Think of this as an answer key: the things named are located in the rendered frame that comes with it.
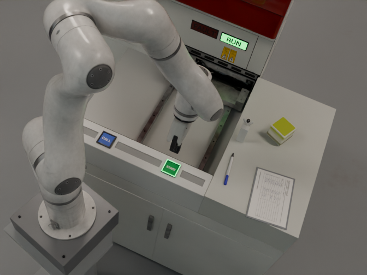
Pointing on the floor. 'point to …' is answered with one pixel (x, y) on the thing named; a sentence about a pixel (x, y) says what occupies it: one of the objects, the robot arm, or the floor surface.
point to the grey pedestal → (87, 265)
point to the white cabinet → (178, 232)
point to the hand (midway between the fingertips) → (175, 147)
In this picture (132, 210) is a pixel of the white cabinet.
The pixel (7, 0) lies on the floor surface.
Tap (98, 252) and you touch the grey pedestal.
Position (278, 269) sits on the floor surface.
